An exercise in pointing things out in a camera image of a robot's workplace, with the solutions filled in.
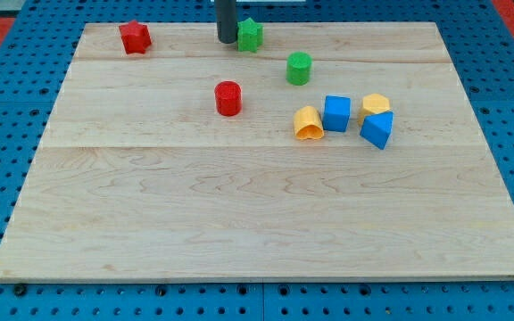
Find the yellow heart block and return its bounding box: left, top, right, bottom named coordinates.
left=293, top=106, right=324, bottom=140

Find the blue triangle block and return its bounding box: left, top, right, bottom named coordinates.
left=360, top=111, right=394, bottom=150

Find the red cylinder block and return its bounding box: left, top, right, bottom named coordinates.
left=214, top=80, right=242, bottom=117

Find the blue cube block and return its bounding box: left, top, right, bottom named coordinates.
left=322, top=95, right=351, bottom=132

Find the green cylinder block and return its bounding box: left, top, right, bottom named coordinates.
left=286, top=52, right=312, bottom=86

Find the green star block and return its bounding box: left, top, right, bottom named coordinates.
left=237, top=18, right=263, bottom=53

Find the yellow hexagon block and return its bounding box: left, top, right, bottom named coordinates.
left=357, top=93, right=391, bottom=127

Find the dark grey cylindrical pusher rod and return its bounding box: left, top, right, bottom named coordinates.
left=214, top=0, right=237, bottom=44

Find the red star block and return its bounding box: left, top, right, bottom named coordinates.
left=119, top=20, right=152, bottom=54

